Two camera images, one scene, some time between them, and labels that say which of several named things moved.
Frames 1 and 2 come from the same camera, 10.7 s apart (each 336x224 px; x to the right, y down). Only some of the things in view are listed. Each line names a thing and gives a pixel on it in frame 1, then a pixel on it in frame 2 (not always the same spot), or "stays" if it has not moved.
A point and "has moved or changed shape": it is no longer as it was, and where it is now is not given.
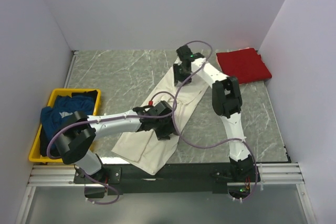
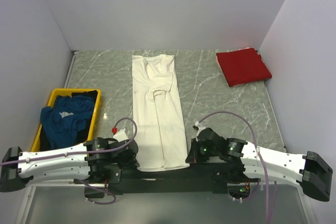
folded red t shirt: [246, 64] stays
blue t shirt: [53, 117] stays
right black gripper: [181, 74] to [191, 155]
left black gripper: [165, 130] to [131, 157]
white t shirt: [145, 147] has moved or changed shape
